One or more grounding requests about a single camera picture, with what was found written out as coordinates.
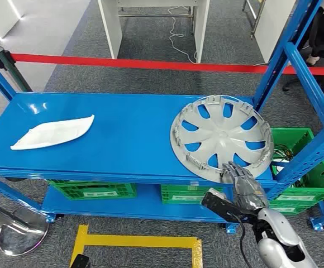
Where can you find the white curved plastic part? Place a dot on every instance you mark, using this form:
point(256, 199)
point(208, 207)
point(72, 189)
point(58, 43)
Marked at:
point(53, 132)

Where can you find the person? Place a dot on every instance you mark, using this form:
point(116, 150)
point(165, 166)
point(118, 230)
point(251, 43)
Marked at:
point(321, 29)

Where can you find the grey plastic wheel hubcap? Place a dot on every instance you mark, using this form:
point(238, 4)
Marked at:
point(220, 138)

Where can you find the long red barrier belt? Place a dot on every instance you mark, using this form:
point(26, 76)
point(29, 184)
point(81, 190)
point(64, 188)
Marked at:
point(150, 64)

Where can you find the white cabinet panel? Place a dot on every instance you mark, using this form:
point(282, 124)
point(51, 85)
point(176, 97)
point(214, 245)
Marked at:
point(273, 26)

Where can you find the green plastic crate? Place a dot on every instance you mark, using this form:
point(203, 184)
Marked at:
point(94, 190)
point(184, 194)

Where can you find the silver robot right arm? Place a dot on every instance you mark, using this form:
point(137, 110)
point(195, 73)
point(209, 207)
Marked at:
point(279, 231)

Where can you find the black office chair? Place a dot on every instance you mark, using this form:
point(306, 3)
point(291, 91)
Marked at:
point(323, 85)

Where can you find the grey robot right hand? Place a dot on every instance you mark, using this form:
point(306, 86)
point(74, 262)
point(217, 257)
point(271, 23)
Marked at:
point(247, 190)

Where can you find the chrome stanchion with round base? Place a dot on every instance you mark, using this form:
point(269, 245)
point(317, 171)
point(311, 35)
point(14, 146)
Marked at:
point(22, 233)

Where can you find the large open green crate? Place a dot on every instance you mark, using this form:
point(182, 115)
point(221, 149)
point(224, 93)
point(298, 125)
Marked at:
point(315, 185)

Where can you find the blue metal shelf rack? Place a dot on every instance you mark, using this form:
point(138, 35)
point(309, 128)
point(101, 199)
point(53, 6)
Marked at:
point(122, 129)

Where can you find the metal frame legs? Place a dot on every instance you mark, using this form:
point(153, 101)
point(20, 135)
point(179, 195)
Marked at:
point(255, 16)

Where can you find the dark stanchion post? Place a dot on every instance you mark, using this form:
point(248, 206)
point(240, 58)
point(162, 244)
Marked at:
point(11, 70)

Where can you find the white desk with metal bar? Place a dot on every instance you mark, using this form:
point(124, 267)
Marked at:
point(112, 26)

